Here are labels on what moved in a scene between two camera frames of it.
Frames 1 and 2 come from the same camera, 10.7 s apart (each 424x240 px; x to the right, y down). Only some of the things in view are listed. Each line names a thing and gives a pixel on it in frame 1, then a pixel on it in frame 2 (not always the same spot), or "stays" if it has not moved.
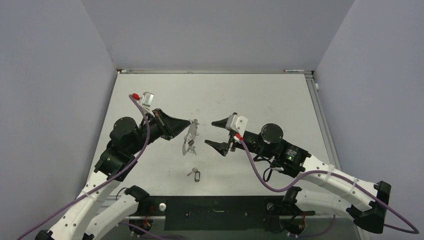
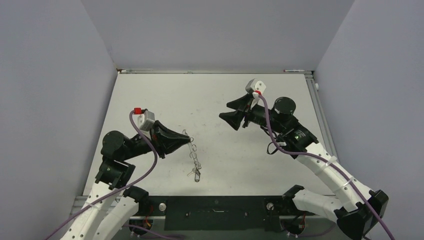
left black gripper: [173, 126] to [170, 145]
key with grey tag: [197, 174] stays
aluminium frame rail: [323, 124] stays
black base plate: [222, 213] stays
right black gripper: [223, 147] to [234, 118]
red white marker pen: [293, 70] stays
